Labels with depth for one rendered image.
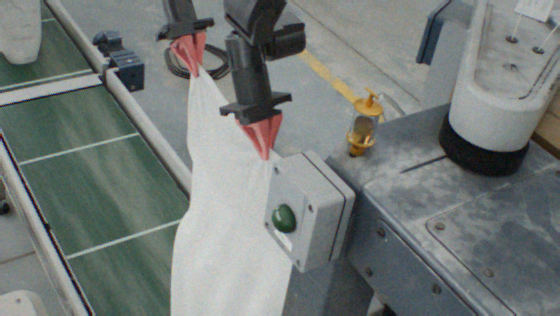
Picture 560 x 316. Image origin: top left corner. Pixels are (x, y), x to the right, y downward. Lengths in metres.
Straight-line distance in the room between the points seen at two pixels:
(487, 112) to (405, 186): 0.10
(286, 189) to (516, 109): 0.23
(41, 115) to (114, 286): 0.78
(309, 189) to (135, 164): 1.52
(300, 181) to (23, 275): 1.78
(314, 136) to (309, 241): 2.34
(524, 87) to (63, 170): 1.62
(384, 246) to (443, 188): 0.08
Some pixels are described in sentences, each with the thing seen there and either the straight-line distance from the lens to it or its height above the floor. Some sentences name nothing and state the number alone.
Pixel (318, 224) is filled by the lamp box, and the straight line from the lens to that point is 0.62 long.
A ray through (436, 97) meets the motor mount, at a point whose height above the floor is 1.19.
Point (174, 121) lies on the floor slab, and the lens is 2.95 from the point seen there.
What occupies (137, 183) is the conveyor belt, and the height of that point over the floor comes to 0.38.
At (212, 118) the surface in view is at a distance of 1.24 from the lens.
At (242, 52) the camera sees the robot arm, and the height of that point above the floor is 1.22.
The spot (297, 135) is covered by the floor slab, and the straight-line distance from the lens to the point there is 2.95.
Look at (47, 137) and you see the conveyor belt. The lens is 2.24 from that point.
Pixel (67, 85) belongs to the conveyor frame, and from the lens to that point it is 2.49.
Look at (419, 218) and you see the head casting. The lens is 0.62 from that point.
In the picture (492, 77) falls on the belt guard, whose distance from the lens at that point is 0.69.
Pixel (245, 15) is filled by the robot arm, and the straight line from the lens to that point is 0.98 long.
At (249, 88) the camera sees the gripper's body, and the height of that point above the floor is 1.17.
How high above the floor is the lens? 1.73
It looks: 38 degrees down
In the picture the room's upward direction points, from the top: 10 degrees clockwise
